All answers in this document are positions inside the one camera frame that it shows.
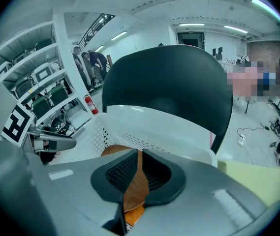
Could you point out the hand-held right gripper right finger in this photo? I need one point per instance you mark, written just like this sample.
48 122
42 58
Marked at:
203 193

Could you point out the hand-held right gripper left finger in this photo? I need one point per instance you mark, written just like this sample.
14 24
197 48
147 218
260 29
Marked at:
80 193

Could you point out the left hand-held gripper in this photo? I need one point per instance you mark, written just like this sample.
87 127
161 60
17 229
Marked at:
16 126

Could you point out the brown wooden bowl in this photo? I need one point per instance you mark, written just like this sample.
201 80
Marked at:
137 193

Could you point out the orange tissue box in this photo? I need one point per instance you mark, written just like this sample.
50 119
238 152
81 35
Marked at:
134 216

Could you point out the table with yellow-green cloth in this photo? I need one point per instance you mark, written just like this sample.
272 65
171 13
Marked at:
260 181

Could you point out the red fire extinguisher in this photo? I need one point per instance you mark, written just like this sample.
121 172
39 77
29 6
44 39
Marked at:
91 104

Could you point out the white power strip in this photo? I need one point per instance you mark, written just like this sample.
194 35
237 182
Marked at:
241 139

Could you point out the white storage shelf rack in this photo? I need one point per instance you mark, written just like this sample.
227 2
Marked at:
36 70

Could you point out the white perforated plastic basket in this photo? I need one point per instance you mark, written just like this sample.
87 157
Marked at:
154 131

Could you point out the pink armchair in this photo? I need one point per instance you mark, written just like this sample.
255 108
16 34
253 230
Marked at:
243 82

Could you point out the black folding chair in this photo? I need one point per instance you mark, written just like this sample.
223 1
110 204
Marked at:
166 75

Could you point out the white desk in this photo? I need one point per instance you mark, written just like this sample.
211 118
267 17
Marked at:
227 62

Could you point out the black double door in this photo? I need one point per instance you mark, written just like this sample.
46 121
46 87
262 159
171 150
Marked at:
191 39

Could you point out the ceiling light tube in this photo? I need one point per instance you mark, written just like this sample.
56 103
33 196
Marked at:
191 24
235 29
267 8

